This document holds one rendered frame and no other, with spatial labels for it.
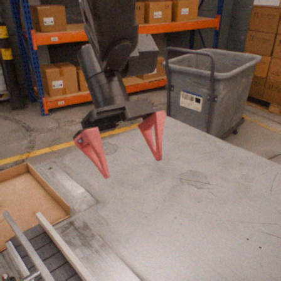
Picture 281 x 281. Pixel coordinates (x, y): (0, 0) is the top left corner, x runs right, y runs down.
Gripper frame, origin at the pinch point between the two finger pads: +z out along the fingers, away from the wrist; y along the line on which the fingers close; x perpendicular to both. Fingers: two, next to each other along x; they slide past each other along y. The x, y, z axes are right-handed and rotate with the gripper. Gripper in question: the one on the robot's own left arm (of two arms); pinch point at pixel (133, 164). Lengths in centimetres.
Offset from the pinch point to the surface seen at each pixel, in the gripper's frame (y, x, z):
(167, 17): 243, 247, -180
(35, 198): -8, 56, -1
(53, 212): -5.4, 48.7, 4.3
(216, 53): 212, 164, -86
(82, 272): -8.3, 20.8, 16.6
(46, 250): -12.2, 32.9, 11.4
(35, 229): -12.4, 38.9, 6.5
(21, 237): -16.7, 26.5, 6.1
